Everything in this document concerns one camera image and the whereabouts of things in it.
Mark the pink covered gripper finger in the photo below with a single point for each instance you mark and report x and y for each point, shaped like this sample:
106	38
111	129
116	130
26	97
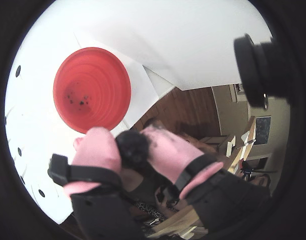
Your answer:
173	155
95	152

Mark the red collapsible silicone cup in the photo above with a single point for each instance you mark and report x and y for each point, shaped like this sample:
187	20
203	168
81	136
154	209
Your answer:
93	75

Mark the patterned floor rug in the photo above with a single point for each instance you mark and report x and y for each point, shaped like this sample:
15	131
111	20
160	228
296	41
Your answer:
148	208

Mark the white peg drying rack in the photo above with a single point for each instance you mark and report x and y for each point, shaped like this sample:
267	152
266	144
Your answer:
38	112

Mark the dark framed picture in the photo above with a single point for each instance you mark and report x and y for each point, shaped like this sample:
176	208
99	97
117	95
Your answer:
263	130

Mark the black camera lens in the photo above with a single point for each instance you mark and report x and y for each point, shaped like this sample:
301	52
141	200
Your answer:
250	72

